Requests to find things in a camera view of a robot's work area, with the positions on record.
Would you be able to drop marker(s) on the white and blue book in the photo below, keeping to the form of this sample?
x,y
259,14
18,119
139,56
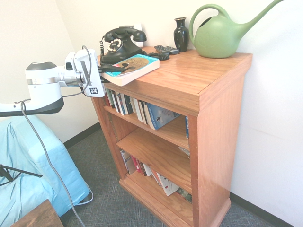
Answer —
x,y
118,102

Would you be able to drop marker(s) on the light blue cloth cover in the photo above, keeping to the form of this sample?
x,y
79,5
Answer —
x,y
28,146

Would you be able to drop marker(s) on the white square alarm clock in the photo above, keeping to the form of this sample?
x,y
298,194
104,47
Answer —
x,y
138,25

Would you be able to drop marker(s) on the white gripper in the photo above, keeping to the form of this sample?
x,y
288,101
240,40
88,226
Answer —
x,y
90,71

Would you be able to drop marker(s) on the blue cover paperback book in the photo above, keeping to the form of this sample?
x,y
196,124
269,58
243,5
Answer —
x,y
161,117

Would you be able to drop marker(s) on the camouflage cover book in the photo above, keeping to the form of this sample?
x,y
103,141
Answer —
x,y
184,195

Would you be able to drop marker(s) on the teal paperback book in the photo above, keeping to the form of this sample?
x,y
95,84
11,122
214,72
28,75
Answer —
x,y
142,63

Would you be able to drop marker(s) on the green watering can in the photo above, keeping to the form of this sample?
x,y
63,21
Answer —
x,y
213,40

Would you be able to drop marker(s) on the thin dark book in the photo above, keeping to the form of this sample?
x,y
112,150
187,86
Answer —
x,y
129,105

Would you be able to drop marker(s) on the dark green spine book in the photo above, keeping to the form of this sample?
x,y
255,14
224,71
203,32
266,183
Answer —
x,y
112,99

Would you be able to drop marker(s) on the white cover paperback book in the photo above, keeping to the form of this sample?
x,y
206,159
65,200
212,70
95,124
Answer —
x,y
168,186

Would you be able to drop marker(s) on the red paperback book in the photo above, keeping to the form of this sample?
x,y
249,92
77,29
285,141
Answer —
x,y
135,164

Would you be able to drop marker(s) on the black camera tripod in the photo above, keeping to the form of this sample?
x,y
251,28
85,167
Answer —
x,y
21,172

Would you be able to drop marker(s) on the black vase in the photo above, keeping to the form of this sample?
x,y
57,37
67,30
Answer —
x,y
181,35

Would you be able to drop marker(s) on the orange white paperback book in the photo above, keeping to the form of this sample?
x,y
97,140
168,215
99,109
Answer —
x,y
155,177

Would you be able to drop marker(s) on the blue Thailand guidebook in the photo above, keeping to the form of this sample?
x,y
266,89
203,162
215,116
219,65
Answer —
x,y
187,126

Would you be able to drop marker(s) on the dark wooden table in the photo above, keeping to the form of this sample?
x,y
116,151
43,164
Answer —
x,y
38,216

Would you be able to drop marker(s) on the black remote control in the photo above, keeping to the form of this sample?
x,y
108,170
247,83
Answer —
x,y
161,49
172,50

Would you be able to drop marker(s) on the wooden bookshelf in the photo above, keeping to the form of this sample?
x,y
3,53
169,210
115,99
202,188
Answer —
x,y
180,75

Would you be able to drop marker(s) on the white spine paperback book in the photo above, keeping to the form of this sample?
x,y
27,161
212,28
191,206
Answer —
x,y
136,108

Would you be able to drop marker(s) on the white and black book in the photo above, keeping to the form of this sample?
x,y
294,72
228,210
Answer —
x,y
143,112

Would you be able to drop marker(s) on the blue spine book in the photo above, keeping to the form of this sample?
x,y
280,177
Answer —
x,y
123,104

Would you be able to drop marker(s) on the black rotary telephone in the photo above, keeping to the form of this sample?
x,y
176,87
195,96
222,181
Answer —
x,y
116,47

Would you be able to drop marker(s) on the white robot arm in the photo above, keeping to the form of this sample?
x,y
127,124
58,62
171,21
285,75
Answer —
x,y
40,87

